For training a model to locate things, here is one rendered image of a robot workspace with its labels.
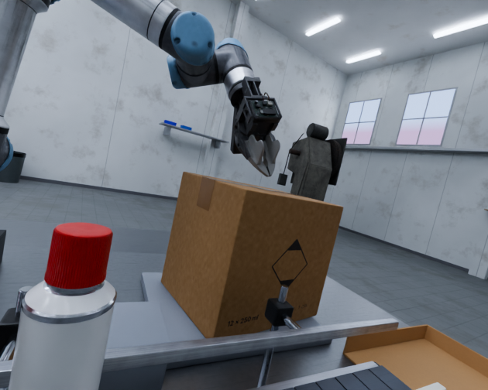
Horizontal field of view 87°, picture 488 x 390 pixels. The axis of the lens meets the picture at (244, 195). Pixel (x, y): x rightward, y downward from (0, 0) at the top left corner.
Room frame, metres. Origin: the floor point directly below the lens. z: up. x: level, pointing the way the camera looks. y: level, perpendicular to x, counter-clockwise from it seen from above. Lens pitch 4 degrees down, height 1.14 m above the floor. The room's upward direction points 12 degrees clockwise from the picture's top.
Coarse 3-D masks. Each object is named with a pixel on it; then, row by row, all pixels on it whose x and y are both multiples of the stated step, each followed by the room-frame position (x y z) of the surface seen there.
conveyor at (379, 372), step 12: (360, 372) 0.39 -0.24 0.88; (372, 372) 0.39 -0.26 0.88; (384, 372) 0.40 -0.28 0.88; (312, 384) 0.34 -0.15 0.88; (324, 384) 0.34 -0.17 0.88; (336, 384) 0.35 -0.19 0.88; (348, 384) 0.35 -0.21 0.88; (360, 384) 0.36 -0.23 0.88; (372, 384) 0.37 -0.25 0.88; (384, 384) 0.37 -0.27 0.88; (396, 384) 0.38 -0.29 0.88
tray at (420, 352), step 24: (360, 336) 0.52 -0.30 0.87; (384, 336) 0.56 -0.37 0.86; (408, 336) 0.61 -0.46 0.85; (432, 336) 0.63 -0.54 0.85; (360, 360) 0.49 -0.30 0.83; (384, 360) 0.51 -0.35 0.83; (408, 360) 0.53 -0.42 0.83; (432, 360) 0.55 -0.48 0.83; (456, 360) 0.57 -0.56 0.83; (480, 360) 0.54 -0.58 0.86; (408, 384) 0.45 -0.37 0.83; (456, 384) 0.48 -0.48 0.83; (480, 384) 0.50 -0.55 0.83
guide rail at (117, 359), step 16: (368, 320) 0.39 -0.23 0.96; (384, 320) 0.40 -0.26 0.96; (240, 336) 0.28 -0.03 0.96; (256, 336) 0.29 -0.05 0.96; (272, 336) 0.29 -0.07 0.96; (288, 336) 0.30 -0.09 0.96; (304, 336) 0.32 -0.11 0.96; (320, 336) 0.33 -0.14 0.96; (336, 336) 0.34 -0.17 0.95; (112, 352) 0.22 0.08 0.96; (128, 352) 0.22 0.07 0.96; (144, 352) 0.23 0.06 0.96; (160, 352) 0.23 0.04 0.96; (176, 352) 0.24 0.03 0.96; (192, 352) 0.25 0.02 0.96; (208, 352) 0.25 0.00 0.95; (224, 352) 0.26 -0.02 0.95; (240, 352) 0.27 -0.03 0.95; (0, 368) 0.18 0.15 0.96; (112, 368) 0.21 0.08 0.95; (128, 368) 0.22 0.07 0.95; (0, 384) 0.18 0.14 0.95
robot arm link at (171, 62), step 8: (168, 56) 0.60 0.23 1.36; (168, 64) 0.59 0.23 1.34; (176, 64) 0.59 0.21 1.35; (216, 64) 0.61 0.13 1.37; (176, 72) 0.59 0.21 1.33; (208, 72) 0.60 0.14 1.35; (216, 72) 0.62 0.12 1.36; (176, 80) 0.60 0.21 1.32; (184, 80) 0.61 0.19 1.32; (192, 80) 0.59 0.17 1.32; (200, 80) 0.60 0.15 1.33; (208, 80) 0.63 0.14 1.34; (216, 80) 0.63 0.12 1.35; (176, 88) 0.63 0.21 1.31
